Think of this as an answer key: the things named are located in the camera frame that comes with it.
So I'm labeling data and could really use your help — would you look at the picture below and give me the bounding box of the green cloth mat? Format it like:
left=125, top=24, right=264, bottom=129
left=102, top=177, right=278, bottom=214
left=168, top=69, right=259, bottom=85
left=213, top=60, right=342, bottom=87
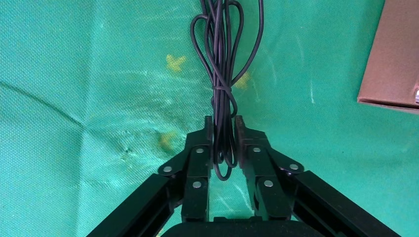
left=0, top=0, right=419, bottom=237

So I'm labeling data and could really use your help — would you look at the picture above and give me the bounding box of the black cable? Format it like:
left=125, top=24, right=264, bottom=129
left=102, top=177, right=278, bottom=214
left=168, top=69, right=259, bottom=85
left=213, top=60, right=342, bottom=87
left=190, top=0, right=265, bottom=182

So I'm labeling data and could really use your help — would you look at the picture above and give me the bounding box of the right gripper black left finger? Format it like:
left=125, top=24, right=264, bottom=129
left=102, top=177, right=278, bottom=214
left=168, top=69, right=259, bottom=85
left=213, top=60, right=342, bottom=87
left=86, top=115, right=214, bottom=237

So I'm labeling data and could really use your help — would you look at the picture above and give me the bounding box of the brown cardboard box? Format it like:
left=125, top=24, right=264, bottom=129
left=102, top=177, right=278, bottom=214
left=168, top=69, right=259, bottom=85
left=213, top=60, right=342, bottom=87
left=357, top=0, right=419, bottom=115

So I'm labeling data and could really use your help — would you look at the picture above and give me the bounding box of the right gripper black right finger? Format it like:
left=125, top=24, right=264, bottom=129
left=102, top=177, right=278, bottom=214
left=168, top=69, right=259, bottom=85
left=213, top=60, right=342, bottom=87
left=234, top=115, right=402, bottom=237

